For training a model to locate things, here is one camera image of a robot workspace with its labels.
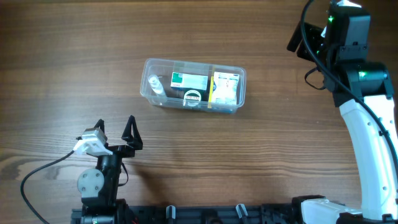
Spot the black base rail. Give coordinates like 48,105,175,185
71,203,297,224

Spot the clear plastic container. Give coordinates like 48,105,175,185
140,58,246,113

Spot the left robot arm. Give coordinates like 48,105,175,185
71,116,143,224

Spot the blue VapoDrops box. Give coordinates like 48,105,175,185
207,74,239,113

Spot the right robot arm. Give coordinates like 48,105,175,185
287,1,397,223

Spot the green Zam-Buk ointment box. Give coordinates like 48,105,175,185
183,90,202,107

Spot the white green medicine box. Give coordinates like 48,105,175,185
170,72,208,91

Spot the white calamine lotion bottle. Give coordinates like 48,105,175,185
147,75,165,96

